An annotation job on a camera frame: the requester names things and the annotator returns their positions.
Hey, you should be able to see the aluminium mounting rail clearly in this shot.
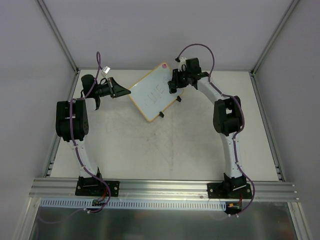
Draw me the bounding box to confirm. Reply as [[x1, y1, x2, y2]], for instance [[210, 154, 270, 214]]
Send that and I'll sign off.
[[28, 177, 300, 202]]

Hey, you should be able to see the black whiteboard eraser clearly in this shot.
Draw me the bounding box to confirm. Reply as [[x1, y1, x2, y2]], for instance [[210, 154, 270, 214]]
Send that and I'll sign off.
[[168, 81, 177, 94]]

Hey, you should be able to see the right aluminium frame post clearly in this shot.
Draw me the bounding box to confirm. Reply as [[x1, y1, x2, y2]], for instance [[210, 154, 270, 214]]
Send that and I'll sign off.
[[250, 0, 301, 76]]

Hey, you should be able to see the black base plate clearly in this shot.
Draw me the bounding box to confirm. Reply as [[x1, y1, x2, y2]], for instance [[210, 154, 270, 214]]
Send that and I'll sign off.
[[206, 182, 253, 200], [75, 177, 120, 197]]

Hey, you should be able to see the aluminium frame post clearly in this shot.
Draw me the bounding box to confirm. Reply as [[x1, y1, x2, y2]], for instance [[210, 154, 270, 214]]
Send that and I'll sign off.
[[35, 0, 79, 73], [250, 0, 301, 76]]

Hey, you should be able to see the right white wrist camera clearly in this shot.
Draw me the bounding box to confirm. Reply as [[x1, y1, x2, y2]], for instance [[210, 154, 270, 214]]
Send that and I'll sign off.
[[175, 57, 187, 70]]

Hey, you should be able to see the white slotted cable duct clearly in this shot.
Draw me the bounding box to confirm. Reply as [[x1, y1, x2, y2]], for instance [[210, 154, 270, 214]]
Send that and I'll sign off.
[[39, 198, 227, 211]]

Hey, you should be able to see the yellow-framed whiteboard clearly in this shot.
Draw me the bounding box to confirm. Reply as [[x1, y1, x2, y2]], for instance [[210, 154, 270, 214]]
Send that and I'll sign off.
[[129, 62, 184, 122]]

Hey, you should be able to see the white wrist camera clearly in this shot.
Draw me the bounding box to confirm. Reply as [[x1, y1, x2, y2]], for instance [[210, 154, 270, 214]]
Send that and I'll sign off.
[[101, 66, 111, 75], [175, 57, 187, 70]]

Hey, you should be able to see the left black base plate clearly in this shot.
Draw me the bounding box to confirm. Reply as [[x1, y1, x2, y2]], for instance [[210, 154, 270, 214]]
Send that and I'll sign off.
[[75, 177, 120, 197]]

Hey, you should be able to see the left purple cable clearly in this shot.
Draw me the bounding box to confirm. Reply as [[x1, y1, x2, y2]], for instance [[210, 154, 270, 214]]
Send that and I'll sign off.
[[39, 51, 112, 224]]

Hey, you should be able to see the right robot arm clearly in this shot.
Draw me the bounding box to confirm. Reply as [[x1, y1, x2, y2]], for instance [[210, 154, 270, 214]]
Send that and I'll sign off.
[[168, 57, 247, 198]]

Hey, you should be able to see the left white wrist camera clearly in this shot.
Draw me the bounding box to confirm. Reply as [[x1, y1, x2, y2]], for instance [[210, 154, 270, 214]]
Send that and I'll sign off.
[[101, 66, 111, 75]]

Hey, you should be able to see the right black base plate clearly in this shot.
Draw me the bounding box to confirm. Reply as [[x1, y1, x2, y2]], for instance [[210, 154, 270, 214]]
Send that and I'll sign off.
[[206, 182, 253, 200]]

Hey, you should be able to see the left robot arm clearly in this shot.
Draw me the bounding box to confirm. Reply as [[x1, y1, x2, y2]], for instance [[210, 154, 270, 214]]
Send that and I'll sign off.
[[55, 74, 131, 195]]

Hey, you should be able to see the left aluminium frame post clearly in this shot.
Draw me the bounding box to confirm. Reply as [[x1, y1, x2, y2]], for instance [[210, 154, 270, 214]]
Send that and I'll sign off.
[[35, 0, 79, 73]]

